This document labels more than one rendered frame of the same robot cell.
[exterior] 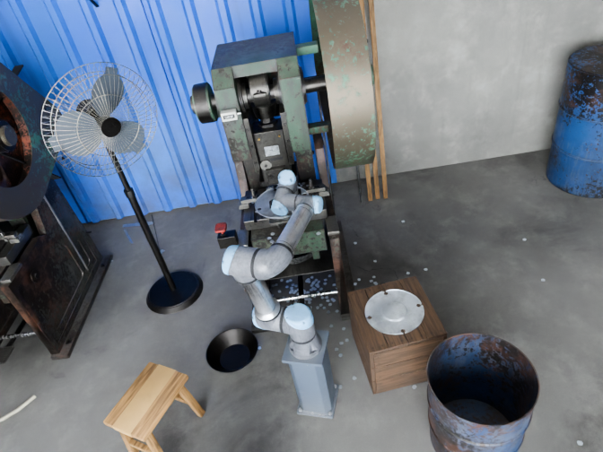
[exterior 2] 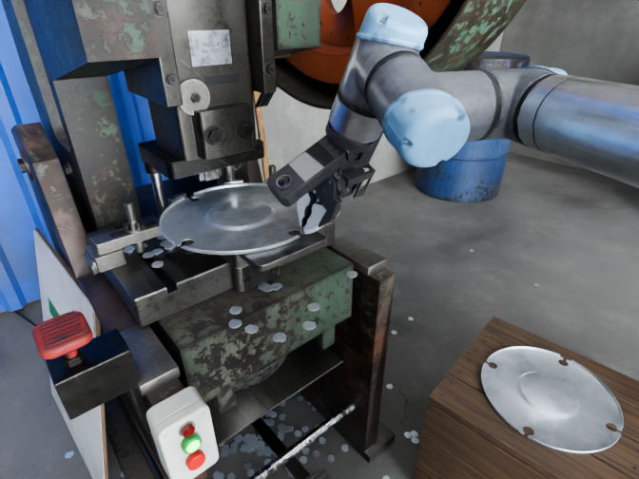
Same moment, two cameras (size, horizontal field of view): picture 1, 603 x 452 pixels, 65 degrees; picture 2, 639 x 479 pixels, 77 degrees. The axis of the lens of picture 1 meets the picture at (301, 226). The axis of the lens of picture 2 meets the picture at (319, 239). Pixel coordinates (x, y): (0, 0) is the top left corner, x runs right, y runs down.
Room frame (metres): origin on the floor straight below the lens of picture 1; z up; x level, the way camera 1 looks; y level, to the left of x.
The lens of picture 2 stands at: (1.45, 0.44, 1.12)
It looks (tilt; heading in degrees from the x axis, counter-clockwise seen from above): 30 degrees down; 316
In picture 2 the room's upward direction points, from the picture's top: straight up
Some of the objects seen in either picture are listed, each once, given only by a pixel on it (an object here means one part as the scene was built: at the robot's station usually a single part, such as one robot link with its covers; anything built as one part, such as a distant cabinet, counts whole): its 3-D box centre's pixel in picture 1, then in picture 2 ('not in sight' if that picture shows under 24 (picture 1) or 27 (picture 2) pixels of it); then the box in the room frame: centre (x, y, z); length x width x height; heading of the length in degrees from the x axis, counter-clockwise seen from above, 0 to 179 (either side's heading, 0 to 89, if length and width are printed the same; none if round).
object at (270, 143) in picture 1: (273, 151); (201, 64); (2.14, 0.07, 1.04); 0.17 x 0.15 x 0.30; 177
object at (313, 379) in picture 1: (312, 374); not in sight; (1.37, 0.08, 0.23); 0.19 x 0.19 x 0.45; 71
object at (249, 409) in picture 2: (295, 251); (231, 355); (2.19, 0.07, 0.31); 0.43 x 0.42 x 0.01; 87
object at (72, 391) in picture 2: (230, 246); (105, 396); (1.97, 0.39, 0.62); 0.10 x 0.06 x 0.20; 87
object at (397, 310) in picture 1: (394, 310); (547, 392); (1.55, -0.37, 0.35); 0.29 x 0.29 x 0.01
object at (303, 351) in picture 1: (303, 338); not in sight; (1.37, 0.08, 0.50); 0.15 x 0.15 x 0.10
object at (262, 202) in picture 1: (282, 201); (240, 213); (2.05, 0.08, 0.78); 0.29 x 0.29 x 0.01
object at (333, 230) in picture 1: (333, 213); (281, 257); (2.30, -0.21, 0.45); 0.92 x 0.12 x 0.90; 177
